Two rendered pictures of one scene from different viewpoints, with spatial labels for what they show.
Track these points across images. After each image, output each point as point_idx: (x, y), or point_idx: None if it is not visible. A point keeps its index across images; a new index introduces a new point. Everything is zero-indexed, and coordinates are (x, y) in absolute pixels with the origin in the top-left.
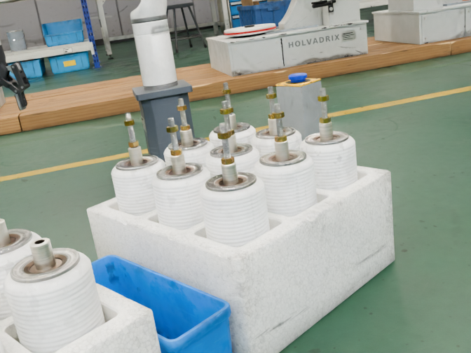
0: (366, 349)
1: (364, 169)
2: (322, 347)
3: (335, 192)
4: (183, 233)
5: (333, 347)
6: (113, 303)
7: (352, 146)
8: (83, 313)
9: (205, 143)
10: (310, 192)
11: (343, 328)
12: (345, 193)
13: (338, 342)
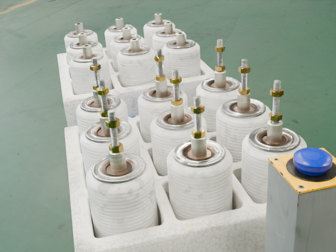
0: (31, 247)
1: (109, 241)
2: (59, 230)
3: (86, 194)
4: (130, 120)
5: (52, 235)
6: (84, 94)
7: (86, 182)
8: (72, 80)
9: (227, 114)
10: (83, 163)
11: (61, 249)
12: (75, 197)
13: (53, 239)
